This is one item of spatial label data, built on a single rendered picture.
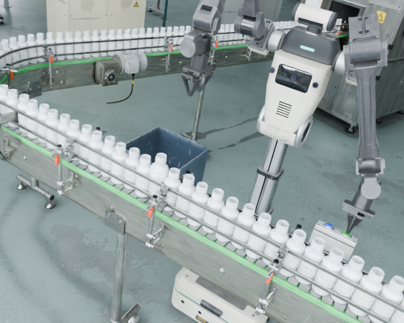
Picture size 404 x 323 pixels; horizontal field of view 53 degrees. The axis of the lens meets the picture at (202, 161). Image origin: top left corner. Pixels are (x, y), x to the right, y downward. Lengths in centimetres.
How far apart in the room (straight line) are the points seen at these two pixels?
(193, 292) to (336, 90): 339
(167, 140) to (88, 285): 98
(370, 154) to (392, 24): 342
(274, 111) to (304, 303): 82
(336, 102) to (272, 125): 327
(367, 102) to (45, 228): 223
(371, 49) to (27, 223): 239
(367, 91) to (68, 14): 437
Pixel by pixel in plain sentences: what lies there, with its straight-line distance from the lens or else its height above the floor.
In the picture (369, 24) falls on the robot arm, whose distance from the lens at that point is 124.
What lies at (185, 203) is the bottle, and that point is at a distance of 143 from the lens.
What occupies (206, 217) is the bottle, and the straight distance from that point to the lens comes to 140.
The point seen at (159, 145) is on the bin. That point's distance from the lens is 219.
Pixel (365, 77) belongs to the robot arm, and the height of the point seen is 163.
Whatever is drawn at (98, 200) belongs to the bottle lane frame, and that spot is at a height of 90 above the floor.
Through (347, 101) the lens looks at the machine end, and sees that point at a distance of 498.
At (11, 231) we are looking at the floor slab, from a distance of 292.
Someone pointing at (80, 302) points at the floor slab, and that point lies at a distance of 248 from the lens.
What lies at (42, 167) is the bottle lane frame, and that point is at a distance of 187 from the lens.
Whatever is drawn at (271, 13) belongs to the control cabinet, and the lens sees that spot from 833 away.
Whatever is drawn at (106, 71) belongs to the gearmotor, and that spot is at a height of 95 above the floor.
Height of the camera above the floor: 195
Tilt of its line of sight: 32 degrees down
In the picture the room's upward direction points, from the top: 11 degrees clockwise
